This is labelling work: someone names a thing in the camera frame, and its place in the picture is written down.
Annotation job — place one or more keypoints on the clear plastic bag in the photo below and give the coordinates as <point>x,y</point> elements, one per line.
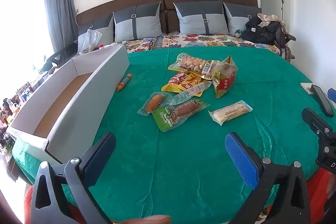
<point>89,40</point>

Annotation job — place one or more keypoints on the grey two-tone pillow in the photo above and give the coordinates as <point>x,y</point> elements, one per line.
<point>101,29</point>
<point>199,18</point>
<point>136,22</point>
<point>236,19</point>

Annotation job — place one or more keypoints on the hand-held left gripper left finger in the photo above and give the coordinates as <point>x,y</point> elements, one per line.
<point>101,155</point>

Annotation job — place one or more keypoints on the orange fleece clothing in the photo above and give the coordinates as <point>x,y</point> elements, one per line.
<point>319,187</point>

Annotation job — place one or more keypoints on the white biscuit bar packet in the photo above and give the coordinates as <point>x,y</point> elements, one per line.
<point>229,112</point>

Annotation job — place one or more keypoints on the peanut packet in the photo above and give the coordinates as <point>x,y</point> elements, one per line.
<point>194,64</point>

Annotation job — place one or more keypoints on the window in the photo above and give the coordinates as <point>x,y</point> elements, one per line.
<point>23,29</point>

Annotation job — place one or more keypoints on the yellow-green packet with red label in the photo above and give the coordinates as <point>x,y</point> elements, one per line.
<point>224,79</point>

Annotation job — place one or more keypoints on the white cardboard box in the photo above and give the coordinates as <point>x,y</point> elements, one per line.
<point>86,106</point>

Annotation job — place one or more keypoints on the floral bedsheet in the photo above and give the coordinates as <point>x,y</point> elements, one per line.
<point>210,41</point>

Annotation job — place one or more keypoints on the green blanket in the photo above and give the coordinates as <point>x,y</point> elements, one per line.
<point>183,161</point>

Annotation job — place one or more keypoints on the yellow packet with brown print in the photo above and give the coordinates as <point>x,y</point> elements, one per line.
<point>170,88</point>

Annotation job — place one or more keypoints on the white power strip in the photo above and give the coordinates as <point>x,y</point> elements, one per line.
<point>121,42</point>

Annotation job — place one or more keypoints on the person's left hand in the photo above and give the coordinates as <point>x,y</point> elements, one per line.
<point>147,220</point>

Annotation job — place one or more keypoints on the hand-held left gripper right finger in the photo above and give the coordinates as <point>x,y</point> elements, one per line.
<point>240,158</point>

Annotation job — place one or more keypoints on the pile of dark clothes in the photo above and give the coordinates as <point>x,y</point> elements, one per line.
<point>265,29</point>

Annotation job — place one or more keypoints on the dark chair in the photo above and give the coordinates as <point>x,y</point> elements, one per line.
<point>59,56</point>

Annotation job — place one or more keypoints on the clear long tube packet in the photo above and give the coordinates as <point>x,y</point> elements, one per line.
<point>189,94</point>

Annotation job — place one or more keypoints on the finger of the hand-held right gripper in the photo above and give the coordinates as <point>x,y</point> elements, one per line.
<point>315,121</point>
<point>322,100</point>

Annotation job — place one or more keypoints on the clear packet with orange bun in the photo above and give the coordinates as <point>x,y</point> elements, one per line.
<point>153,103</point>

